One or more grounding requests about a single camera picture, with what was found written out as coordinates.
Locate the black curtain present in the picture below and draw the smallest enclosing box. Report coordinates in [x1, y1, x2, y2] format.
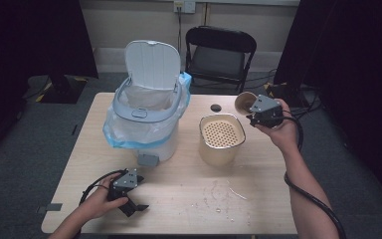
[273, 0, 382, 213]
[0, 0, 99, 167]

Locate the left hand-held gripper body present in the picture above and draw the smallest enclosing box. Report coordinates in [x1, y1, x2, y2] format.
[107, 168, 139, 202]

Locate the cream bucket with strainer insert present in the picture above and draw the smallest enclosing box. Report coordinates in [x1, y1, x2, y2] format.
[198, 113, 247, 167]

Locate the white pedal trash can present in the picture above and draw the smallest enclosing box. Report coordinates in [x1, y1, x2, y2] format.
[111, 39, 183, 168]

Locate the person's left hand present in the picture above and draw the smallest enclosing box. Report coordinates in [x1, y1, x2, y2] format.
[78, 172, 130, 222]

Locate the grey tape strip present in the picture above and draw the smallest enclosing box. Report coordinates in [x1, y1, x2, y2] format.
[36, 202, 64, 215]

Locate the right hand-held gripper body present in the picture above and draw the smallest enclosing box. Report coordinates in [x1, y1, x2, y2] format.
[248, 94, 285, 129]

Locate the black wall power cable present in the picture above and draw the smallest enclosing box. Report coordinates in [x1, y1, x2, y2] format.
[176, 6, 184, 54]

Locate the black folding chair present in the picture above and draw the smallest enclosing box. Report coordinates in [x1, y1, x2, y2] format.
[184, 25, 258, 97]

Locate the brown paper cup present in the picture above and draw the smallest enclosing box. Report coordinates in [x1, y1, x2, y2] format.
[234, 91, 259, 117]

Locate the right hand-held gripper black cable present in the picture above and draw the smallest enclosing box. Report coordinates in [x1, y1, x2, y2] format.
[278, 111, 348, 239]

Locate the white wall socket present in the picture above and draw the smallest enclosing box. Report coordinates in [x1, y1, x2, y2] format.
[173, 0, 197, 14]

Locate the hand-held gripper black cable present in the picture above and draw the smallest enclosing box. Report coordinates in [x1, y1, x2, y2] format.
[79, 168, 129, 207]
[278, 111, 348, 239]

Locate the bundle of black floor cables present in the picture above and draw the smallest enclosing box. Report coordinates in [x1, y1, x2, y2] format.
[245, 68, 323, 138]

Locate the person's right hand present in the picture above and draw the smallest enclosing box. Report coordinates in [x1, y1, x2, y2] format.
[255, 99, 300, 155]

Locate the clear blue-edged trash bag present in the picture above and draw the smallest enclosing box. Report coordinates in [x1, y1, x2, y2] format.
[102, 71, 192, 150]

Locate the left hand-held gripper black cable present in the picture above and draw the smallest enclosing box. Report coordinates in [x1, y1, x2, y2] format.
[79, 168, 129, 207]

